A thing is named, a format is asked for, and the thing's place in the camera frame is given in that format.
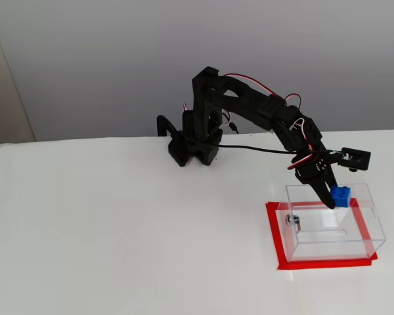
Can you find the transparent plastic box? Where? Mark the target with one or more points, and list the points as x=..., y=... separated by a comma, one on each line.
x=335, y=236

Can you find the blue lego brick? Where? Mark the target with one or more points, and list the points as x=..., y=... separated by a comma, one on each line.
x=341, y=197

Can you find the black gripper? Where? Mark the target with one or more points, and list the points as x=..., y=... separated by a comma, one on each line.
x=316, y=175

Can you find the black table clamp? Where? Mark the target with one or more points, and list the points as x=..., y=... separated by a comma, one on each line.
x=162, y=123

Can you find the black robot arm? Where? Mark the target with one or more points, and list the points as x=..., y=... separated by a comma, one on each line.
x=249, y=105

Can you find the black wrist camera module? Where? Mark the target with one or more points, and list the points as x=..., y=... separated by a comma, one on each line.
x=362, y=159

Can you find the red base tray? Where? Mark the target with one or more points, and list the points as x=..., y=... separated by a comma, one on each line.
x=335, y=264

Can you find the silver lock cylinder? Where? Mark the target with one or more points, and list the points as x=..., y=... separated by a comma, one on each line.
x=290, y=221

